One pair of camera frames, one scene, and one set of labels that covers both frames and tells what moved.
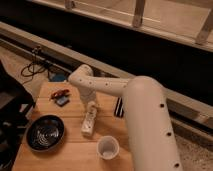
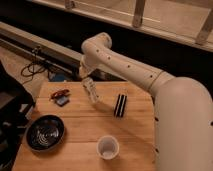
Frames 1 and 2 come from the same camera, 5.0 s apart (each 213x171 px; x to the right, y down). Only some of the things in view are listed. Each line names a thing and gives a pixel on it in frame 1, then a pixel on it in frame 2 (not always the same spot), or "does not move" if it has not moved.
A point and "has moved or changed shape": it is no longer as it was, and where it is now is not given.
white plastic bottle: (88, 122) has moved or changed shape
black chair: (16, 105) does not move
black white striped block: (119, 108) does not move
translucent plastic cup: (108, 147) does not move
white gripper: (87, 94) to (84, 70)
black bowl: (44, 132) does not move
